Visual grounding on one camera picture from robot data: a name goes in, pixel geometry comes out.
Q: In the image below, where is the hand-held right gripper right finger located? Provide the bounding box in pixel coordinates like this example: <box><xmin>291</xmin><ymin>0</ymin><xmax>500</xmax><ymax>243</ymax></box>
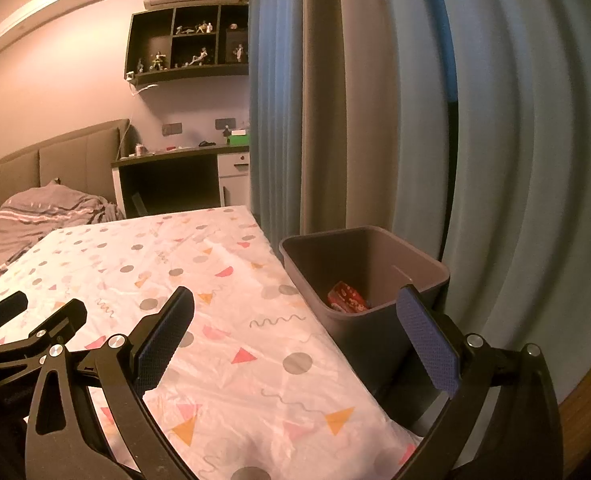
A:
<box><xmin>388</xmin><ymin>284</ymin><xmax>565</xmax><ymax>480</ymax></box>

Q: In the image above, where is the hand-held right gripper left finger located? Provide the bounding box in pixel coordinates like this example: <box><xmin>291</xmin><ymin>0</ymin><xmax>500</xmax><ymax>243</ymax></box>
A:
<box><xmin>24</xmin><ymin>286</ymin><xmax>196</xmax><ymax>480</ymax></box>

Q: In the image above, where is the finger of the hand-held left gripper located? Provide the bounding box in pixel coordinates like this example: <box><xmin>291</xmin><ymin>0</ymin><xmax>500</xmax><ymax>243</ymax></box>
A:
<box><xmin>0</xmin><ymin>290</ymin><xmax>29</xmax><ymax>336</ymax></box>
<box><xmin>0</xmin><ymin>299</ymin><xmax>88</xmax><ymax>367</ymax></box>

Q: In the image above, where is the red snack bag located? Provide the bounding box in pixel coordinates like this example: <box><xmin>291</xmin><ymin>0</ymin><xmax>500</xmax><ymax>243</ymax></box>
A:
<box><xmin>327</xmin><ymin>281</ymin><xmax>371</xmax><ymax>313</ymax></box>

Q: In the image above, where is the grey plastic bin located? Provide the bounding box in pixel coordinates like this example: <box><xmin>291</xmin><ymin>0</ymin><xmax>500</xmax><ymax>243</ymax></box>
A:
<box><xmin>279</xmin><ymin>226</ymin><xmax>451</xmax><ymax>396</ymax></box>

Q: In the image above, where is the confetti print tablecloth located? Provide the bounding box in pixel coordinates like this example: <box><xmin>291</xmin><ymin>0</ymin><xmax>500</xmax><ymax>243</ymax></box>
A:
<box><xmin>0</xmin><ymin>206</ymin><xmax>423</xmax><ymax>480</ymax></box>

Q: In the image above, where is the white desk with dark top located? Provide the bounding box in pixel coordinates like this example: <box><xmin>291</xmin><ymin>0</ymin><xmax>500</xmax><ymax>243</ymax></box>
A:
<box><xmin>110</xmin><ymin>145</ymin><xmax>251</xmax><ymax>219</ymax></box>

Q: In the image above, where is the white desk drawer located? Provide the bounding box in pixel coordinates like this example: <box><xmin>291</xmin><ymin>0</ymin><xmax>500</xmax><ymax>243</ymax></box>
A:
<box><xmin>219</xmin><ymin>152</ymin><xmax>250</xmax><ymax>177</ymax></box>

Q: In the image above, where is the blue and beige curtain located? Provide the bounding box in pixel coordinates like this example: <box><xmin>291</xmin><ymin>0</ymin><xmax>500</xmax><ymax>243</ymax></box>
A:
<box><xmin>248</xmin><ymin>0</ymin><xmax>591</xmax><ymax>411</ymax></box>

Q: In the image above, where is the row of small figurines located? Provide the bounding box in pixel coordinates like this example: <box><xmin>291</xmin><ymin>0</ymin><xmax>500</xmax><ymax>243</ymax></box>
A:
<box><xmin>136</xmin><ymin>20</ymin><xmax>249</xmax><ymax>72</ymax></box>

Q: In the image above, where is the white cable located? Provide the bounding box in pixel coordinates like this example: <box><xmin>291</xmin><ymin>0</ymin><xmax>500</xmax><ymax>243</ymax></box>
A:
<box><xmin>124</xmin><ymin>74</ymin><xmax>160</xmax><ymax>97</ymax></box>

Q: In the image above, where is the dark wall shelf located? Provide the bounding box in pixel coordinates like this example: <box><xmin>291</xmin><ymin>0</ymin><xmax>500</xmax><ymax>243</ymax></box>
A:
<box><xmin>124</xmin><ymin>2</ymin><xmax>250</xmax><ymax>83</ymax></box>

